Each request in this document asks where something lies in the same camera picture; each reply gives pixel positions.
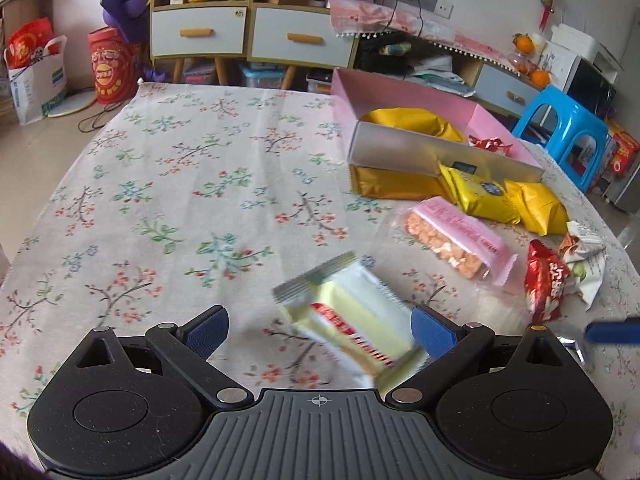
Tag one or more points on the white and yellow snack packet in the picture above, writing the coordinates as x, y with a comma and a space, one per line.
350, 315

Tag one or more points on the pink cracker packet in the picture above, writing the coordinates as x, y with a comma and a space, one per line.
450, 240

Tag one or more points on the pink cardboard box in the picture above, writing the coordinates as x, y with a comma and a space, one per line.
430, 155

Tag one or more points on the red and white snack packet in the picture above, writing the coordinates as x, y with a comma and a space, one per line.
492, 143

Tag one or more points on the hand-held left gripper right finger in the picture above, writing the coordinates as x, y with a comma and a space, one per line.
429, 331

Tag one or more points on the clear storage box blue lid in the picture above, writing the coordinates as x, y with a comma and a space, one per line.
265, 79

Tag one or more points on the red cylindrical bucket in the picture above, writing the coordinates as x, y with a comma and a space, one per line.
112, 67

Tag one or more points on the white snack packet red print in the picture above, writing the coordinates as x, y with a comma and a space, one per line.
582, 260

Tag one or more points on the white wall socket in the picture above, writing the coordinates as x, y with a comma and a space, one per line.
444, 7

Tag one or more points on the purple plush toy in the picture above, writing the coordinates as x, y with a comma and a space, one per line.
122, 5

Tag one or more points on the blue plastic stool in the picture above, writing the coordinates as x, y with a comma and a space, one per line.
555, 115

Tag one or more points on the pile of white bags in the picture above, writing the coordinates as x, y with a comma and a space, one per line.
435, 72

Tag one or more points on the gold foil packet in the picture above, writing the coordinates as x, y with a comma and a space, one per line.
395, 182

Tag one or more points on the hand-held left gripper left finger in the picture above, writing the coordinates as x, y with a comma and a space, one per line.
207, 334

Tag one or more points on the pink floral cloth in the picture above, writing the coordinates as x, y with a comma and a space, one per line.
370, 17

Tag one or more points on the floral tablecloth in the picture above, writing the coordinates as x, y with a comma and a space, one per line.
175, 185

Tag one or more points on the red gift bag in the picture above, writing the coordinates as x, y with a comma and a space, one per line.
27, 45

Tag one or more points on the red cardboard box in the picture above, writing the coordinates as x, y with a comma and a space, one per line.
625, 152

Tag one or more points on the black bag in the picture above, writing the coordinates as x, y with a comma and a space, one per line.
382, 60

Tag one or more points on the orange fruit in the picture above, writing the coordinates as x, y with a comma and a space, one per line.
540, 77
523, 64
523, 43

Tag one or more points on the wooden cabinet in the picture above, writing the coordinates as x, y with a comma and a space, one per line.
250, 5

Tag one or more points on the low wooden tv stand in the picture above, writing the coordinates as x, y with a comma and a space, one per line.
505, 85

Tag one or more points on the yellow packet with blue label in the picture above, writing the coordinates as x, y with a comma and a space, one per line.
480, 195

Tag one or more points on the white printer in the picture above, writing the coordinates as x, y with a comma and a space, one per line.
585, 47

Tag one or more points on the large yellow snack bag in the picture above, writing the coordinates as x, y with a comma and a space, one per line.
415, 121

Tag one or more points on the black microwave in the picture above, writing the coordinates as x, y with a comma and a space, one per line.
592, 90

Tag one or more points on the white shopping bag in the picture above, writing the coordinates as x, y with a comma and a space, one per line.
35, 92

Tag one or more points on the silver appliance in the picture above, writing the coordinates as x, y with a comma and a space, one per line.
625, 190

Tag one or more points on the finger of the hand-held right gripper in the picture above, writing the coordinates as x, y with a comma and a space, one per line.
612, 332

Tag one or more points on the plain yellow packet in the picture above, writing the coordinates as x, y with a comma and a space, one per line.
540, 205

